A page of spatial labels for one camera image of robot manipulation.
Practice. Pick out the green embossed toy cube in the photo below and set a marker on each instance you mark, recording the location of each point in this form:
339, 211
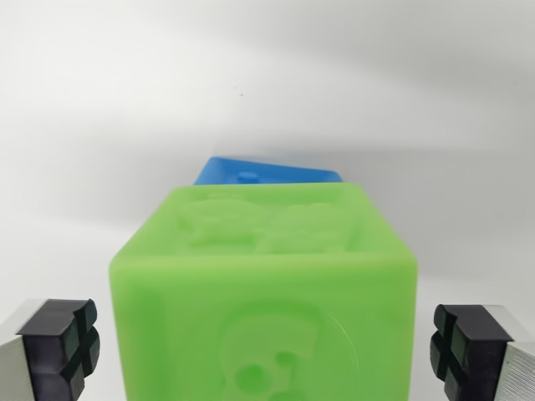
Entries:
263, 292

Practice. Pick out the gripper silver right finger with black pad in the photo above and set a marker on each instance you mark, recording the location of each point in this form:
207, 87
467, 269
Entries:
480, 355

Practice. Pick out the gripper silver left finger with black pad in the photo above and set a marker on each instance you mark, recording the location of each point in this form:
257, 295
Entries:
46, 351

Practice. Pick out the blue embossed toy cube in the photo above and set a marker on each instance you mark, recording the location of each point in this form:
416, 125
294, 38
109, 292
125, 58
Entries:
271, 171

